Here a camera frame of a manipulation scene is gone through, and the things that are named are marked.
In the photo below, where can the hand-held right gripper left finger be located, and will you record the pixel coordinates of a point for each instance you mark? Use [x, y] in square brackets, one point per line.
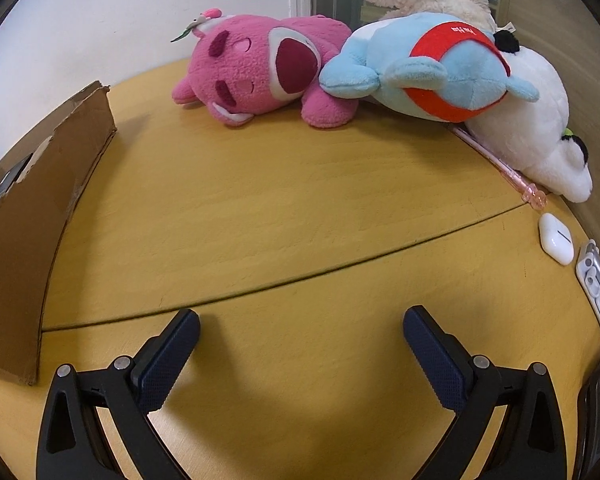
[167, 360]

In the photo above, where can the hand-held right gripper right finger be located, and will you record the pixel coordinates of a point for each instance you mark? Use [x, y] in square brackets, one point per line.
[435, 357]

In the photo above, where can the pink pen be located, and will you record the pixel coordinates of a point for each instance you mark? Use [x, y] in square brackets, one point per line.
[500, 167]

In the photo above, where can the white earbud case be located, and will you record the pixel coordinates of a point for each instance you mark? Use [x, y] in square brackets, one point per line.
[555, 237]

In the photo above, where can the pink plush bear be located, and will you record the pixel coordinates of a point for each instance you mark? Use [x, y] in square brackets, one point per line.
[250, 60]

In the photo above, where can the brown cardboard box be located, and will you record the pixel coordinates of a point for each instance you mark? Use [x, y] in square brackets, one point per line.
[30, 260]

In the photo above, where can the blue plush with red band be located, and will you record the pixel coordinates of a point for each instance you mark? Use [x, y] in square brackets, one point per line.
[460, 75]

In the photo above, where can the white plush dog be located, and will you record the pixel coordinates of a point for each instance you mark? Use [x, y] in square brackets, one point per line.
[535, 110]

